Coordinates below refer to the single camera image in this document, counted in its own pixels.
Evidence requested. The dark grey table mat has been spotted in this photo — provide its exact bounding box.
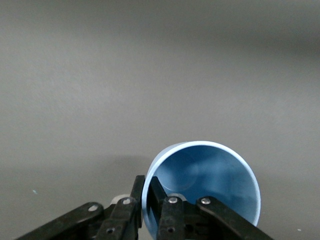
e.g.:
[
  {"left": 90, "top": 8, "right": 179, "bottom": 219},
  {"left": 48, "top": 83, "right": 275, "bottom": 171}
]
[{"left": 0, "top": 0, "right": 320, "bottom": 240}]

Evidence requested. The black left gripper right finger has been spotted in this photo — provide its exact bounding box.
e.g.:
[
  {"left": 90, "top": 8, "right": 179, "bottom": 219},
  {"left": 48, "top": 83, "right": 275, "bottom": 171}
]
[{"left": 148, "top": 175, "right": 276, "bottom": 240}]

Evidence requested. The light blue plastic cup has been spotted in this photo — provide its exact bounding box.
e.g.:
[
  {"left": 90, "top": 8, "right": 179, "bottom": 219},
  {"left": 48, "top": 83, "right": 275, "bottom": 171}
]
[{"left": 140, "top": 140, "right": 262, "bottom": 240}]

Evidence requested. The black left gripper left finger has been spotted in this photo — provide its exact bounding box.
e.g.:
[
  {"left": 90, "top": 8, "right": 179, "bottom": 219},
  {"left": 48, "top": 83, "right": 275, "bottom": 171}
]
[{"left": 14, "top": 174, "right": 146, "bottom": 240}]

